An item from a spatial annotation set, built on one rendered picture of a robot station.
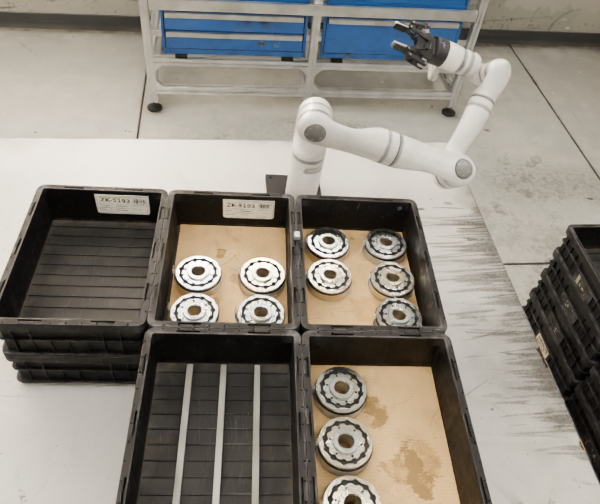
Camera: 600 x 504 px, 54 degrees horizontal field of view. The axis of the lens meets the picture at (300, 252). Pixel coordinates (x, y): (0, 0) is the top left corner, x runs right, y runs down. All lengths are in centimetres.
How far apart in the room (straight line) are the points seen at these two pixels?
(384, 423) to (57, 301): 74
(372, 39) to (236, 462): 251
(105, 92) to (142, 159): 167
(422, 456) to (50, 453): 73
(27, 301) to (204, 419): 48
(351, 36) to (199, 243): 199
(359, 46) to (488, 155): 90
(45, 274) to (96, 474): 45
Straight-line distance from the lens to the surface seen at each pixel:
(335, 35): 322
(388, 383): 126
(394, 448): 119
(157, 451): 117
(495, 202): 309
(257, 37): 317
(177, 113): 336
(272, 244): 146
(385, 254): 144
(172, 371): 124
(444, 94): 353
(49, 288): 142
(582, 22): 474
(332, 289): 134
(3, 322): 126
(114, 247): 147
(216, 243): 146
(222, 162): 189
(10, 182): 192
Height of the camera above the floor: 188
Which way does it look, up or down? 47 degrees down
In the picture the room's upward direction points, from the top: 7 degrees clockwise
